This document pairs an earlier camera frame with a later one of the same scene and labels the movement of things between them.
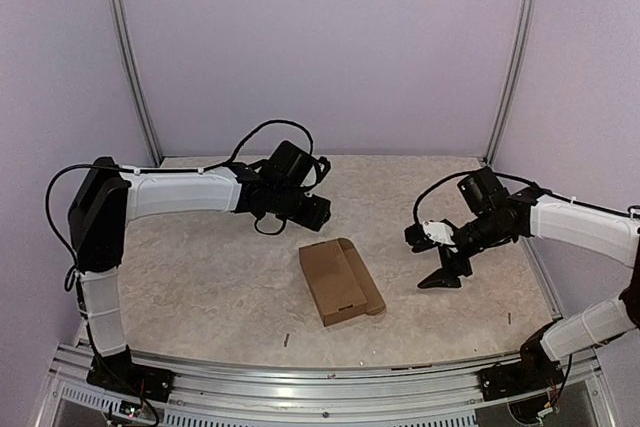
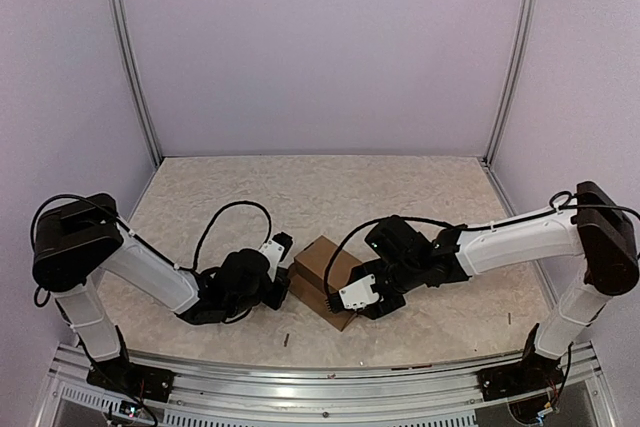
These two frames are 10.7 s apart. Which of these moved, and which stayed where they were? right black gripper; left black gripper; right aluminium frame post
Moved: right black gripper; left black gripper
Stayed: right aluminium frame post
